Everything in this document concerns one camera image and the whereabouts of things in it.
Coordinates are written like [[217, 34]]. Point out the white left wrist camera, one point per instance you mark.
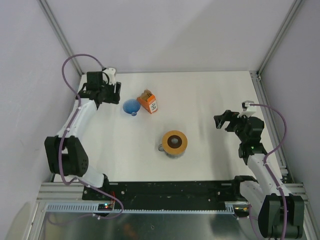
[[109, 75]]

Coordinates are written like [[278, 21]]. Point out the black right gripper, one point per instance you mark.
[[220, 119]]

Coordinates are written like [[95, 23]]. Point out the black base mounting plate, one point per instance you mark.
[[176, 195]]

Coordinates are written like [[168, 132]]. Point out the blue glass cone dripper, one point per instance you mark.
[[131, 107]]

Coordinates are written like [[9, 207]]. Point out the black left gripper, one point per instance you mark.
[[115, 97]]

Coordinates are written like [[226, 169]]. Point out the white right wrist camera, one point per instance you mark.
[[248, 109]]

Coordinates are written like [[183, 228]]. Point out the clear glass coffee server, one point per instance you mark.
[[161, 148]]

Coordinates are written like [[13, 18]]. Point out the orange coffee filter box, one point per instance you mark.
[[148, 101]]

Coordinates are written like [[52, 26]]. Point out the aluminium frame post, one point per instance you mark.
[[53, 22], [281, 33]]

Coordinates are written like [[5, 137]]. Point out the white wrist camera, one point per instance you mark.
[[109, 75], [248, 109]]

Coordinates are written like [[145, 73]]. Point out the aluminium frame rail right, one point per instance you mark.
[[270, 120]]

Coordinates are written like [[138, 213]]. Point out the aluminium frame post left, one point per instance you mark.
[[53, 22]]

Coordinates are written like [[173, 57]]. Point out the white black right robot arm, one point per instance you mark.
[[280, 213]]

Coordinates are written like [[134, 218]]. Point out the aluminium frame rail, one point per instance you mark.
[[58, 191], [270, 120]]

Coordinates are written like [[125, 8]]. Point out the aluminium frame post right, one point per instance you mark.
[[281, 33]]

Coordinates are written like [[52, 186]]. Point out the wooden ring dripper holder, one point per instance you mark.
[[174, 143]]

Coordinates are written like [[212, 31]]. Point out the aluminium front frame rail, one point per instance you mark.
[[58, 191]]

